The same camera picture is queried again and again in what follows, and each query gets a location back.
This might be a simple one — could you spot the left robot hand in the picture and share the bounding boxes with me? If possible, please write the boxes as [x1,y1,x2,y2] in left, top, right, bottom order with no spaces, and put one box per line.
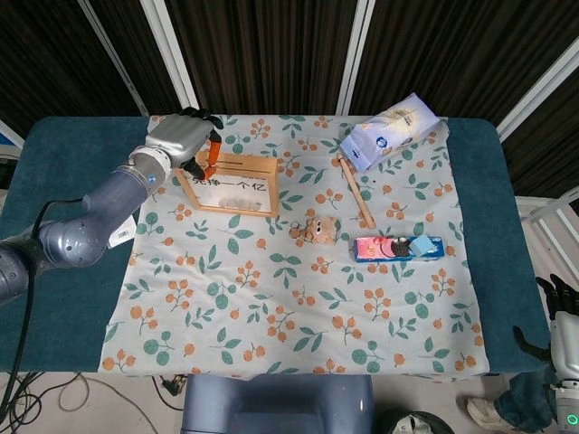
[145,107,223,181]

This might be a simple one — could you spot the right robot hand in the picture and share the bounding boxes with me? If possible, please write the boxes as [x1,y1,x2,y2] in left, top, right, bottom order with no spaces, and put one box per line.
[510,273,579,376]

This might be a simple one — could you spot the blue jeans leg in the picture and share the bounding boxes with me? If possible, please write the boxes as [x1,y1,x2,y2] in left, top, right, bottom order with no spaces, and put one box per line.
[495,363,560,420]

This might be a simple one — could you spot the white sneaker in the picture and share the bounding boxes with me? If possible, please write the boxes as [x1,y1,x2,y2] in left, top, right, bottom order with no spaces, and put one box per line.
[465,392,544,430]

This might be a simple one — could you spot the white packaged accessory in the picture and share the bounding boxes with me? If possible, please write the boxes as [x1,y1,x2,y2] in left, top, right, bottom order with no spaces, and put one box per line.
[107,212,138,250]

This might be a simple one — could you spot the white metal rack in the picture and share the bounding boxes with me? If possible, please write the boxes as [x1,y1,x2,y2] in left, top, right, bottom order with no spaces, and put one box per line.
[515,192,579,259]

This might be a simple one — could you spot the teal table cover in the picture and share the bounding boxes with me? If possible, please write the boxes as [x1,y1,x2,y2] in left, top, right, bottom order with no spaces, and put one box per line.
[0,116,555,376]

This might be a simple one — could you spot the light blue cube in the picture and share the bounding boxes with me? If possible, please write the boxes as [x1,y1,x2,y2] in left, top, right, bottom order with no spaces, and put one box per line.
[409,233,432,257]

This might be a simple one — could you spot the black trash bin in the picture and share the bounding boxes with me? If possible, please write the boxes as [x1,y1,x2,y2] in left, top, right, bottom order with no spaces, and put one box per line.
[388,409,458,434]

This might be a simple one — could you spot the wooden stick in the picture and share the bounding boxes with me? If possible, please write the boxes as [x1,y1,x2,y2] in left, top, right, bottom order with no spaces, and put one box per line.
[337,154,376,230]

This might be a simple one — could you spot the blue cookie box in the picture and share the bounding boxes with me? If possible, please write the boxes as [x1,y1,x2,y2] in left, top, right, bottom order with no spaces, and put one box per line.
[352,234,444,264]

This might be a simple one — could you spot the floral print tablecloth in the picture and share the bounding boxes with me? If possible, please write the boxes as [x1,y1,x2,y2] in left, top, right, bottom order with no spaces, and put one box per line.
[101,113,492,377]

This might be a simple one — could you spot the black power plug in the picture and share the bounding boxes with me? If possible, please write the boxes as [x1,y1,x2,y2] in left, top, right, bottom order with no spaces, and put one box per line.
[160,374,187,400]

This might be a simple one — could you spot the blue-grey robot torso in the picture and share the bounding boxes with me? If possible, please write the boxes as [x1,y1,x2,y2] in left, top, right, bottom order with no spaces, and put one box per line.
[182,373,375,434]

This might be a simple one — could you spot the wooden frame money box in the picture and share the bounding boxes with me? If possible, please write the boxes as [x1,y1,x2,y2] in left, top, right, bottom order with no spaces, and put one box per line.
[174,151,280,219]

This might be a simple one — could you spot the white partition post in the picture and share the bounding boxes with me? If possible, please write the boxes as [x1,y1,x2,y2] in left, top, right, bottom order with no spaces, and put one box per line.
[139,0,201,114]
[496,58,579,141]
[79,0,150,117]
[336,0,376,115]

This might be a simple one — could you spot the white metal frame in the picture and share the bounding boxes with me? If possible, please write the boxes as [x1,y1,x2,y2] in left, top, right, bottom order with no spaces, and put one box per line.
[0,118,26,151]

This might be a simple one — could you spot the brown plush keychain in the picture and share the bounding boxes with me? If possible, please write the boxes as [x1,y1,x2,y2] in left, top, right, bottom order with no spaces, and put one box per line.
[289,215,341,245]

